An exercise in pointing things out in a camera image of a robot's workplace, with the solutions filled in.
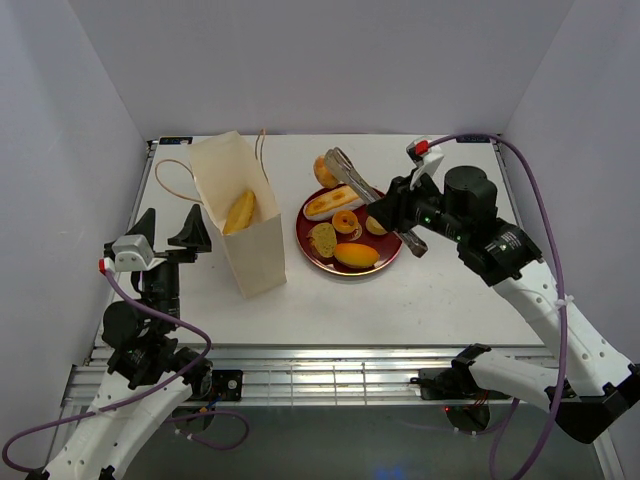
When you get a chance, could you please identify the small round brown bun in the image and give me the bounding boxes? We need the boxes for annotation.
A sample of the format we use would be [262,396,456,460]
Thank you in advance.
[313,155,340,189]

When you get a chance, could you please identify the seeded bread slice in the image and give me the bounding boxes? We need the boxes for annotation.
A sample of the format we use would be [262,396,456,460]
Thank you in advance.
[307,222,337,259]

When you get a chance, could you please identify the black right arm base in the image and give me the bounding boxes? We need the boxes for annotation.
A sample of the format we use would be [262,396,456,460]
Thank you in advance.
[410,343,491,434]

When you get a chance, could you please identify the dark red round plate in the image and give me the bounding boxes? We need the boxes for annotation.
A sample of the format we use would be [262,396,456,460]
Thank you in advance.
[295,188,402,277]

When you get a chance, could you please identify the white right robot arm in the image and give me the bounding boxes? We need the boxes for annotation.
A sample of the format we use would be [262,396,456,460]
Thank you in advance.
[367,166,639,444]

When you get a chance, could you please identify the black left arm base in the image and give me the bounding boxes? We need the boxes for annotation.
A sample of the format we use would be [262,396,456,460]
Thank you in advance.
[170,360,243,433]

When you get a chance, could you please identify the orange glazed donut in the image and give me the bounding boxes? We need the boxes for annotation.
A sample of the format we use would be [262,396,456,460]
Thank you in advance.
[331,210,359,235]

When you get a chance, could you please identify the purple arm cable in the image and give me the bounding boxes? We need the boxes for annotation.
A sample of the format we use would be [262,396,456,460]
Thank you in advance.
[427,132,571,480]
[0,272,251,476]

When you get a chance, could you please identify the long toasted bread loaf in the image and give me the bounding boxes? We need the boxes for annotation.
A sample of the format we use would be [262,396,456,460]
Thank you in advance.
[303,185,364,221]

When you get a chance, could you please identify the aluminium table frame rail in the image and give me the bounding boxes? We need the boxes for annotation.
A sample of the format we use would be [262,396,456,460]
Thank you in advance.
[59,134,626,480]

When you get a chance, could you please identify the orange oval bun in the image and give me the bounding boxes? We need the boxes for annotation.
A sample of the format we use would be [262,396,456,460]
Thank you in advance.
[334,243,380,269]

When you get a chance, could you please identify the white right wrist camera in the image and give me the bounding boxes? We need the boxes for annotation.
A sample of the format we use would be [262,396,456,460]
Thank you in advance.
[406,137,445,190]

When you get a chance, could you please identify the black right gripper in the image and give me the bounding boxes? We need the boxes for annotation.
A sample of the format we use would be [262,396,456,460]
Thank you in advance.
[363,167,467,244]

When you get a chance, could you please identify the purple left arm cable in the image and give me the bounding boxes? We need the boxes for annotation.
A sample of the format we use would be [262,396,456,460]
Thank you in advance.
[0,272,251,476]

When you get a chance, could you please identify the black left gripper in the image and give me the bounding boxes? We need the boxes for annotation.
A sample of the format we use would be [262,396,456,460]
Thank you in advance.
[126,202,212,329]

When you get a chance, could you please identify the metal serving tongs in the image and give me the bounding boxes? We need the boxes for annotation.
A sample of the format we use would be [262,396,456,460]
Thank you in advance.
[324,147,428,258]

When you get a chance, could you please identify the cream paper bag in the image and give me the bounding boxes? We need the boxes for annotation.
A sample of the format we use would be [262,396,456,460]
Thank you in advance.
[154,128,289,300]

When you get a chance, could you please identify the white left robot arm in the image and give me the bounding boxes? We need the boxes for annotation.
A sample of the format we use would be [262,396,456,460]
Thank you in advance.
[29,205,212,479]

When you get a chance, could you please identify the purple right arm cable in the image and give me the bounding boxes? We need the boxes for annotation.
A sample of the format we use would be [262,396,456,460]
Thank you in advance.
[427,132,571,480]

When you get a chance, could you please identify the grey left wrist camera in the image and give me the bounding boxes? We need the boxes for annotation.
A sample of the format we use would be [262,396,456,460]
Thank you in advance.
[99,234,165,274]

